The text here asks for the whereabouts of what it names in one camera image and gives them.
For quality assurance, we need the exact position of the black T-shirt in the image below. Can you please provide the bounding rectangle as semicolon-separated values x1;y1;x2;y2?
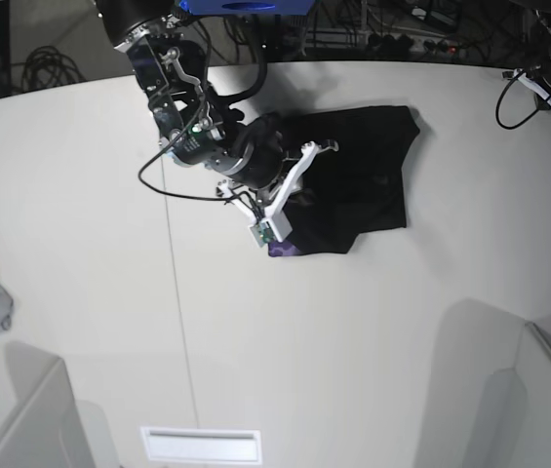
268;105;420;257

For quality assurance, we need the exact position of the black cable coil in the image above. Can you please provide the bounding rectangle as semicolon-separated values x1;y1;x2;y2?
20;44;86;94

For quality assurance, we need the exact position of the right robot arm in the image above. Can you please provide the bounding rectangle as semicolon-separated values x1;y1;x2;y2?
95;1;338;224

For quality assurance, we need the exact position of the white label plate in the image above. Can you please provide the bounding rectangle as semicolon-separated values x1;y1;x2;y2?
140;426;262;465

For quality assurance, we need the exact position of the white partition left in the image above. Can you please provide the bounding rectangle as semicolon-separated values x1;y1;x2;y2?
0;341;121;467

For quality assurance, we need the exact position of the white partition right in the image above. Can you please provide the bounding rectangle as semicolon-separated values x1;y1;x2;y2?
462;323;551;467

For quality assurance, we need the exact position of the white partition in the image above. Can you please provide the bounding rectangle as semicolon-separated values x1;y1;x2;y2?
462;323;551;467
0;341;121;467

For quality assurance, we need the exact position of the blue box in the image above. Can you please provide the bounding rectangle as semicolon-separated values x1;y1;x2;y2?
177;0;315;16

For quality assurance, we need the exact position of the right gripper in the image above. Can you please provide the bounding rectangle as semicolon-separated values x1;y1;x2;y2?
214;113;339;224

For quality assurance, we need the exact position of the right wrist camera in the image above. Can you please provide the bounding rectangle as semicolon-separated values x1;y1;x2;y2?
249;213;293;248

